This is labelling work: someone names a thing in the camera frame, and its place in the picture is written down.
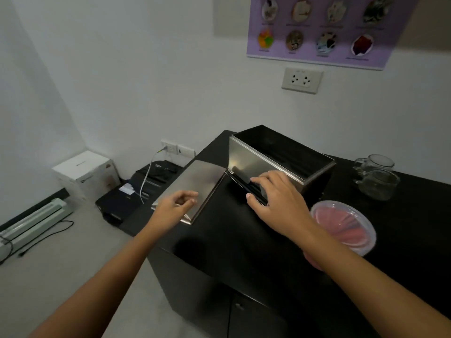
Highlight person's right hand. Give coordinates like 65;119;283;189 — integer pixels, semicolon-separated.
246;170;315;240

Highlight person's left hand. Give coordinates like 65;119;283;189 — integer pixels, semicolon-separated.
150;190;200;232

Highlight stainless steel lid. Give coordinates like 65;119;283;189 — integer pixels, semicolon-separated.
151;159;234;226

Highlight person's left forearm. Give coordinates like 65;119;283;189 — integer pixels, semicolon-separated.
30;222;170;338

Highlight person's right forearm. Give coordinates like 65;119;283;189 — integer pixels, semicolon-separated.
295;222;451;338

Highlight stainless steel box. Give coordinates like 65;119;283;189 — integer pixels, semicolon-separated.
228;125;336;205

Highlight black printer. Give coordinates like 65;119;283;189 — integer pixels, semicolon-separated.
95;160;184;228

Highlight black cabinet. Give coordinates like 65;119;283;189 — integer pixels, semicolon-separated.
147;130;451;338

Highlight pink bowl with clear lid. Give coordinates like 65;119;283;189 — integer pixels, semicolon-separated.
304;200;377;272

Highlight white cardboard box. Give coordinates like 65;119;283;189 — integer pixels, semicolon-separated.
52;150;121;202

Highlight clear glass pitcher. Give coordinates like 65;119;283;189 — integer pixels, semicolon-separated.
353;154;395;180
354;168;401;201

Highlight white laminator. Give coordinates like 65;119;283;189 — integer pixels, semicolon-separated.
0;198;73;261

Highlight purple picture poster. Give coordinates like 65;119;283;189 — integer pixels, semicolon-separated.
246;0;420;71

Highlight white cable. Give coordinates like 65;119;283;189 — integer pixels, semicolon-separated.
140;146;169;205

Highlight white long wall socket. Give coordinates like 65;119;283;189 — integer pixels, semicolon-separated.
161;138;196;159

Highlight white double wall socket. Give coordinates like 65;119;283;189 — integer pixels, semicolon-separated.
281;67;324;95

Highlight black cable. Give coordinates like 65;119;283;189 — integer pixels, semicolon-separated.
0;220;75;266

